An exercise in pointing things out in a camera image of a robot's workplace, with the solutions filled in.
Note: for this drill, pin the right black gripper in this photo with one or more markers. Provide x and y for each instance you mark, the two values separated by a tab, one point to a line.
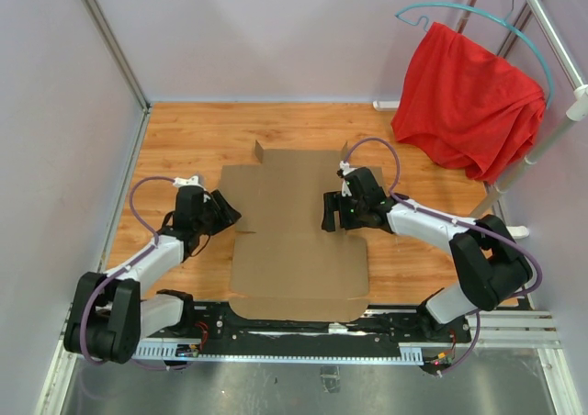
333	201

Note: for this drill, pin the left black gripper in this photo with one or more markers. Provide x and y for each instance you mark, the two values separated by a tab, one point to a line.
228	215

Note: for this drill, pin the brown cardboard box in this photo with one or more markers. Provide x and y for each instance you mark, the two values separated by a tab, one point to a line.
284	265

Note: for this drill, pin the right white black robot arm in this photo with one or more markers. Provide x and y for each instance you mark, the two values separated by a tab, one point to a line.
490	266

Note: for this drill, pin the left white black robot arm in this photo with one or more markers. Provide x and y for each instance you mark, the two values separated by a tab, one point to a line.
133	277

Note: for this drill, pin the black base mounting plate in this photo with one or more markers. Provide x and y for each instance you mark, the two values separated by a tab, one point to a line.
172	326

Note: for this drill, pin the red cloth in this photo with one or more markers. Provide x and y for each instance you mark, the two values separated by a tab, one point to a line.
468	107

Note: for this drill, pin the white metal clothes rack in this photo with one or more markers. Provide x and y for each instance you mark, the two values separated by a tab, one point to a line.
528	112

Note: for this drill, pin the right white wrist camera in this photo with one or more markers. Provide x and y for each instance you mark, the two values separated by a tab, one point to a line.
345	169

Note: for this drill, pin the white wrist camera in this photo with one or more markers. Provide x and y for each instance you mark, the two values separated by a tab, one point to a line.
345	169
195	180

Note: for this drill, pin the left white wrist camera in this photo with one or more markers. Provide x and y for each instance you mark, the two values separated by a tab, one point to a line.
195	180

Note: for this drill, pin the grey slotted cable duct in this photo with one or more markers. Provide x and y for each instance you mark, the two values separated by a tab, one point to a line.
284	349

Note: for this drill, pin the aluminium frame rail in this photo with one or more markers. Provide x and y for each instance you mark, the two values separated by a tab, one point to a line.
510	325

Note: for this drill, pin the aluminium corner post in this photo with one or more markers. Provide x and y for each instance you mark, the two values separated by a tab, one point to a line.
95	11

